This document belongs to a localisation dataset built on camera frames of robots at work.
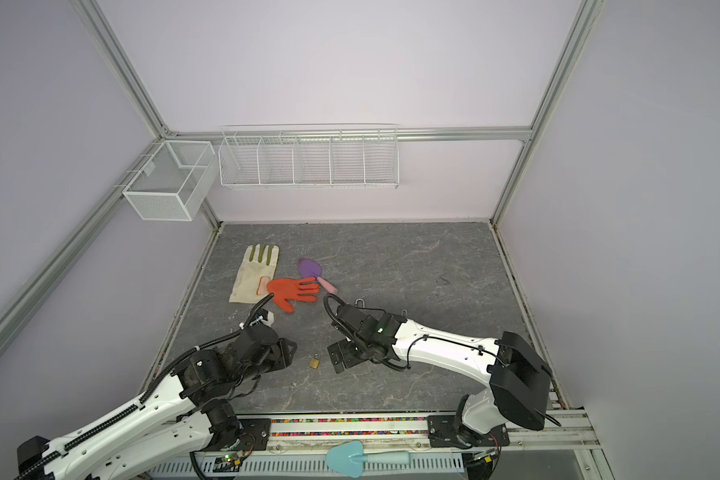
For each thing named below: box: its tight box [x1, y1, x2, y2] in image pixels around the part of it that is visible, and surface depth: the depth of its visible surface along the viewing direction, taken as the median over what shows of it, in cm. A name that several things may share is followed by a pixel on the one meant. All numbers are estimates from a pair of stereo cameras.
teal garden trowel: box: [326, 441, 411, 478], surface depth 72 cm
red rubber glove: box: [267, 276, 320, 313], surface depth 102 cm
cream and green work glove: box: [228, 244, 280, 303], surface depth 107 cm
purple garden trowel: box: [298, 258, 338, 294], surface depth 110 cm
